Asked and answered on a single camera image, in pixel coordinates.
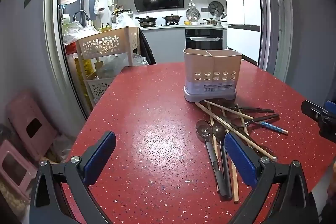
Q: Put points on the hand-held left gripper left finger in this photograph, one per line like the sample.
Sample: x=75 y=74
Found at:
x=101 y=158

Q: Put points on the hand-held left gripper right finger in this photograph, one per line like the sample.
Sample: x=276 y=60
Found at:
x=240 y=158

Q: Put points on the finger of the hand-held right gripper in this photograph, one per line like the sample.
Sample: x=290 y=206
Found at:
x=313 y=111
x=331 y=108

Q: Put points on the wooden chopstick with blue end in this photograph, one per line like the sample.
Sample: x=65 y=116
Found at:
x=273 y=127

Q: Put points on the beige plastic utensil holder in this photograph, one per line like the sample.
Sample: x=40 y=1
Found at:
x=212 y=66

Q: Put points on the clear plastic bag on floor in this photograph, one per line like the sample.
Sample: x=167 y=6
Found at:
x=61 y=149

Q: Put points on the yellow oil bottle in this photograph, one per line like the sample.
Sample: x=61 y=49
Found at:
x=82 y=74

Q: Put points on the pink plastic stool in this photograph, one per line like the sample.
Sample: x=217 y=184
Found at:
x=10 y=158
x=26 y=111

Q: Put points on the clear plastic bag in cart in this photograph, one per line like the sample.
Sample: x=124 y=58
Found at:
x=115 y=65

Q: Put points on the beige plastic storage cart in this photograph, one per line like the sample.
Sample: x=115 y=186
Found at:
x=105 y=44

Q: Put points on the black hanging jacket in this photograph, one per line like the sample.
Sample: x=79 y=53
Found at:
x=147 y=50

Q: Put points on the clear crumpled plastic bag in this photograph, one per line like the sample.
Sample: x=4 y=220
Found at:
x=76 y=32

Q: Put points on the grey kitchen base cabinets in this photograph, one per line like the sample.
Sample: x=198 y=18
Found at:
x=165 y=43

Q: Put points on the beige knife block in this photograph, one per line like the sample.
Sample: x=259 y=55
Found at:
x=90 y=23

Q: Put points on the small steel saucepan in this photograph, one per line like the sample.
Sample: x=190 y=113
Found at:
x=210 y=22

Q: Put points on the dark round multi-well pan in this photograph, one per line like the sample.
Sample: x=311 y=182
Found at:
x=216 y=7

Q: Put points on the black wok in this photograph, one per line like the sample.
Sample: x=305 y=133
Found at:
x=147 y=21

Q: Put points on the white spice rack with bottles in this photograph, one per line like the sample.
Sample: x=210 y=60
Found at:
x=118 y=12

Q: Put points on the black kitchen faucet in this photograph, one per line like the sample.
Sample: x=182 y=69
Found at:
x=80 y=12

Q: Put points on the hanging white plastic bag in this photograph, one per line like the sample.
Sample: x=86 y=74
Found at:
x=98 y=7

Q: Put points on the round metal steamer rack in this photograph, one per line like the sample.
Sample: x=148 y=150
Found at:
x=193 y=14

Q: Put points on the lidded cooking pot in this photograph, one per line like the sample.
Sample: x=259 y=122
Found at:
x=172 y=18

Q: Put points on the grey sliding door frame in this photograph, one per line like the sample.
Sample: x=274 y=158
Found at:
x=51 y=29

